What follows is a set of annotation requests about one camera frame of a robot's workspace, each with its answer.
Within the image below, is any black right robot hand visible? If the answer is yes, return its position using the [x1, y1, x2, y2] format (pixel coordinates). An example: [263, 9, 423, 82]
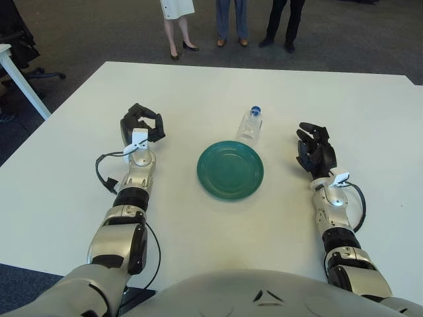
[295, 122, 338, 181]

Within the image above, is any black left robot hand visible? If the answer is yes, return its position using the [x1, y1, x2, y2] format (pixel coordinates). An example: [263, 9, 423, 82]
[119, 103, 166, 146]

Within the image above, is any clear bottle with blue cap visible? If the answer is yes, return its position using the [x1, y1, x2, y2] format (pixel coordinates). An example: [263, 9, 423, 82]
[235, 105, 264, 145]

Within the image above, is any green round plate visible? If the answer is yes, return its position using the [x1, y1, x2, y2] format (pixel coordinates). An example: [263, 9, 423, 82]
[196, 140, 265, 201]

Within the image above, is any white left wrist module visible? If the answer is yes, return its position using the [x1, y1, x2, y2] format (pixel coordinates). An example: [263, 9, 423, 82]
[122, 129, 150, 164]

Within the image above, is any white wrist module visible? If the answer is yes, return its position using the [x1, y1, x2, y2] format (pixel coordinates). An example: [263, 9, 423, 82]
[328, 167, 350, 188]
[122, 129, 150, 164]

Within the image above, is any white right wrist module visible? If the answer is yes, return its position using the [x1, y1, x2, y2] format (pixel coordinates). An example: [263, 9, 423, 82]
[328, 167, 350, 188]

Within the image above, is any white side table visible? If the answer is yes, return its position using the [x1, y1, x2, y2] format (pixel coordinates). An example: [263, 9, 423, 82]
[0, 43, 52, 121]

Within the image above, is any person in white skirt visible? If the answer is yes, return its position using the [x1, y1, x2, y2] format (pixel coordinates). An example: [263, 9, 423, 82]
[158, 0, 200, 61]

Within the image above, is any black office chair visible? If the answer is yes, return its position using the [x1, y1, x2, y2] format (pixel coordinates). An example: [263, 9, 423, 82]
[0, 0, 66, 100]

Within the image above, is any person in black trousers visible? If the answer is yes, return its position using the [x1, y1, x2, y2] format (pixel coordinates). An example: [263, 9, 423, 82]
[258, 0, 307, 53]

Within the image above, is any person in blue jeans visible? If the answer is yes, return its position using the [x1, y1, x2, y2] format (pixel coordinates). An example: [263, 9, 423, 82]
[215, 0, 250, 48]

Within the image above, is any grey robot torso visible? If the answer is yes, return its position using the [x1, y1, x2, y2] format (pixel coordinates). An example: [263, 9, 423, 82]
[112, 269, 423, 317]

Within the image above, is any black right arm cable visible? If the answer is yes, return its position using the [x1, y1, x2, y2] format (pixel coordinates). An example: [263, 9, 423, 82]
[343, 181, 367, 234]

